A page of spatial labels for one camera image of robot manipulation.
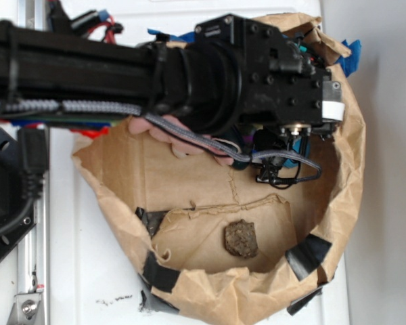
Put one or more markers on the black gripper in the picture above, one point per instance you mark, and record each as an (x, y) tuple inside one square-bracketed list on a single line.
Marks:
[(262, 77)]

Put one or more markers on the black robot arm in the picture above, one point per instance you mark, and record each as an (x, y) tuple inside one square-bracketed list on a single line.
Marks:
[(62, 78)]

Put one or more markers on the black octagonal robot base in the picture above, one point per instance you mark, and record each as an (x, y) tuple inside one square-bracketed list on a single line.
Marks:
[(10, 193)]

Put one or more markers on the brown rock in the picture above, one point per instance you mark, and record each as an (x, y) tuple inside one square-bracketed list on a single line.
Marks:
[(240, 239)]

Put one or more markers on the brown paper bag tray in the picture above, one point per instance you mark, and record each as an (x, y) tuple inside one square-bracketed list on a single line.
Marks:
[(168, 193)]

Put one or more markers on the aluminium rail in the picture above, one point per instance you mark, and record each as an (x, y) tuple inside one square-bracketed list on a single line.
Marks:
[(31, 301)]

